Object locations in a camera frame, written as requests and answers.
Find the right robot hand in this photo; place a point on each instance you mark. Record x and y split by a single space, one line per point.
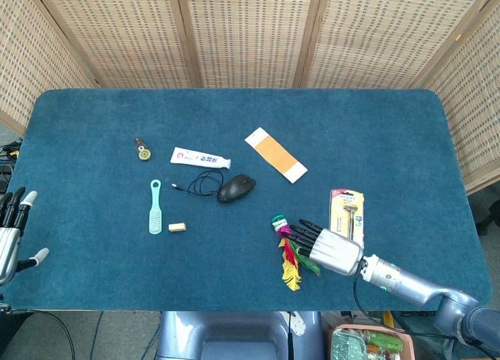
335 252

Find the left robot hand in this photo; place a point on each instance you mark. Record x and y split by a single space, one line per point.
9 235

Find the colourful feather shuttlecock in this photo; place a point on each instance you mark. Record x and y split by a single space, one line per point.
291 258

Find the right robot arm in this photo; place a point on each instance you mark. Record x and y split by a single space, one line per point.
426 289

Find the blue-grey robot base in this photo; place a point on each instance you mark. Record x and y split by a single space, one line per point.
234 336

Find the packaged razor on yellow card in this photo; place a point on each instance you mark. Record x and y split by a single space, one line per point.
347 215

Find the pink basket with items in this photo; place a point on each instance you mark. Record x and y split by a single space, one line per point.
371 342

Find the orange and white paper card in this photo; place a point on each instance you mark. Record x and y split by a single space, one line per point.
276 154

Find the black computer mouse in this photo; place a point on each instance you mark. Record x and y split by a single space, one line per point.
235 188

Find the blue table mat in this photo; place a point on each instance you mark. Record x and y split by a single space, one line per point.
195 258

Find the mint green hairbrush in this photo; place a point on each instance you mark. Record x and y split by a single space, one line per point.
155 209

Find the small beige eraser block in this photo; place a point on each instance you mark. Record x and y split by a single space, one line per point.
177 227

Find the white toothpaste tube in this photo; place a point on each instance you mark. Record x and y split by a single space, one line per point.
199 158

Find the woven rattan folding screen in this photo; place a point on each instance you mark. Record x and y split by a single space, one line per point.
250 36

